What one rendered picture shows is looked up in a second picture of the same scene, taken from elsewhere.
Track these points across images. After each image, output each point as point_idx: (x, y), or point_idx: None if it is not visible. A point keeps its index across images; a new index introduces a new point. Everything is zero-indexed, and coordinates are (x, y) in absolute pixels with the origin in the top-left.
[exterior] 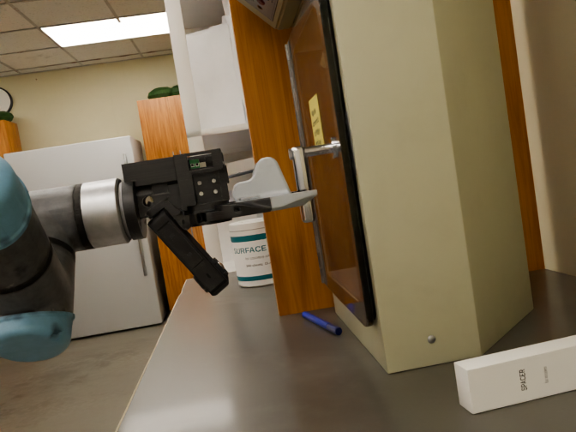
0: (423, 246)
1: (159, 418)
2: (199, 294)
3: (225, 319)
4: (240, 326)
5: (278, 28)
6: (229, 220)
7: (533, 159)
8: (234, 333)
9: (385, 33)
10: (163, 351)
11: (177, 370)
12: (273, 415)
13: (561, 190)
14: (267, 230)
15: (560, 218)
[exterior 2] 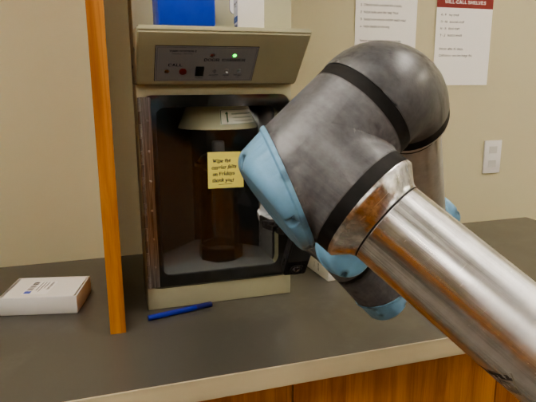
0: None
1: (336, 343)
2: None
3: (98, 360)
4: (139, 347)
5: (141, 84)
6: None
7: (95, 186)
8: (161, 347)
9: None
10: (191, 375)
11: (250, 355)
12: (334, 313)
13: (126, 205)
14: (120, 258)
15: (121, 222)
